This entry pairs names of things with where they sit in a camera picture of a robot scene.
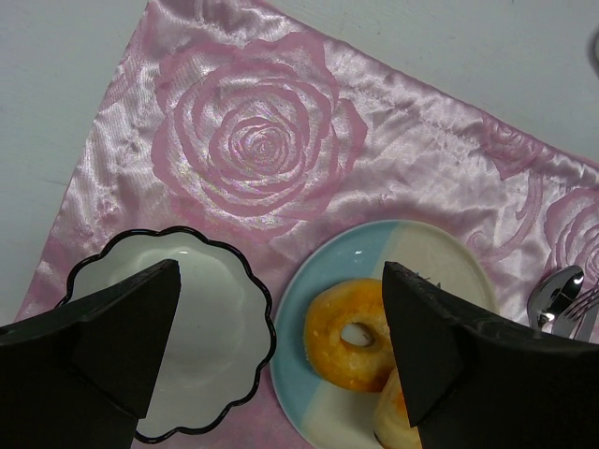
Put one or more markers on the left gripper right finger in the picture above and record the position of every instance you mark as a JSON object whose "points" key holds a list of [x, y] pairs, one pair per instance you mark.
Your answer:
{"points": [[473, 379]]}

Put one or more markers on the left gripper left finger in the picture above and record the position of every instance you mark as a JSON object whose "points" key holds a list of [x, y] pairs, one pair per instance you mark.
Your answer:
{"points": [[83, 374]]}

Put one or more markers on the striped bun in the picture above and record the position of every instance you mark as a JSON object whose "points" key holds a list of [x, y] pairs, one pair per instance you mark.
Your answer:
{"points": [[391, 426]]}

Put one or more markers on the golden bagel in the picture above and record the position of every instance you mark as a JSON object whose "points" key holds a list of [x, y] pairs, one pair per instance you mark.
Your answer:
{"points": [[338, 361]]}

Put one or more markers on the blue and cream plate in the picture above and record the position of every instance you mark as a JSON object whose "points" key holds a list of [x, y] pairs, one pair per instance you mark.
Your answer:
{"points": [[323, 414]]}

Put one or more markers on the white scalloped bowl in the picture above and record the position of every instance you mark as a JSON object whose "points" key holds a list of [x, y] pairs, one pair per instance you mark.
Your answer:
{"points": [[222, 334]]}

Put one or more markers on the pink rose satin placemat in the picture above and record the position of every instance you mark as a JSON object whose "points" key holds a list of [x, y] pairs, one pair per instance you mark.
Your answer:
{"points": [[255, 130]]}

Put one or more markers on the fork with patterned handle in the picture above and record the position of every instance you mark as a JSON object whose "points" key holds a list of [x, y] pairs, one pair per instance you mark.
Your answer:
{"points": [[573, 315]]}

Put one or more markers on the spoon with patterned handle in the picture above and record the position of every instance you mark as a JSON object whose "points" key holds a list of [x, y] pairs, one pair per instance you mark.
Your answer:
{"points": [[553, 295]]}

